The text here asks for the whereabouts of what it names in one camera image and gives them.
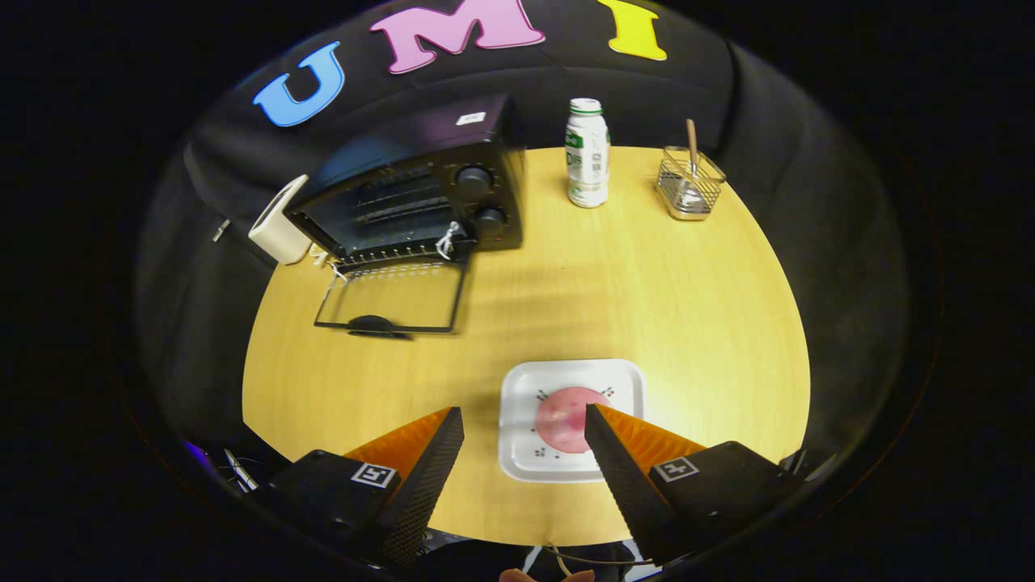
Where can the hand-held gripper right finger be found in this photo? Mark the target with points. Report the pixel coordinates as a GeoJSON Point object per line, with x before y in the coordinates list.
{"type": "Point", "coordinates": [627, 493]}

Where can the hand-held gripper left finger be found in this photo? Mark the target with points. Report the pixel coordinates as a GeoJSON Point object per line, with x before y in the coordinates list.
{"type": "Point", "coordinates": [428, 485]}

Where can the round pink meat slice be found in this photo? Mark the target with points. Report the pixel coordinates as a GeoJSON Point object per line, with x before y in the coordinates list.
{"type": "Point", "coordinates": [558, 420]}

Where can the white square plate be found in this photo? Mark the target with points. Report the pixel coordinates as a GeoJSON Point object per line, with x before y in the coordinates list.
{"type": "Point", "coordinates": [525, 404]}

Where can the black toaster oven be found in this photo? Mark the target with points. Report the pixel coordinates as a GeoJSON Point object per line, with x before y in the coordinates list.
{"type": "Point", "coordinates": [420, 137]}

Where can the white slot toaster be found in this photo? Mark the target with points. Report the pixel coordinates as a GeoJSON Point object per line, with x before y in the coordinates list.
{"type": "Point", "coordinates": [275, 230]}

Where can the white twist tie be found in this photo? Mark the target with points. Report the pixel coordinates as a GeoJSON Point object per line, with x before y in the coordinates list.
{"type": "Point", "coordinates": [334, 271]}
{"type": "Point", "coordinates": [446, 240]}

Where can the small silver cloth clip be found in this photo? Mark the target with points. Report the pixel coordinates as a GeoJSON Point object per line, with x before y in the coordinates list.
{"type": "Point", "coordinates": [221, 231]}

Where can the white bottle green label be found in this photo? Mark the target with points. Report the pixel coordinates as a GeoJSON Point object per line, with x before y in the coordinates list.
{"type": "Point", "coordinates": [588, 162]}

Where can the wooden spoon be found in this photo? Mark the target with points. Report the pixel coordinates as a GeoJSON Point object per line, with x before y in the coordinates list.
{"type": "Point", "coordinates": [692, 145]}

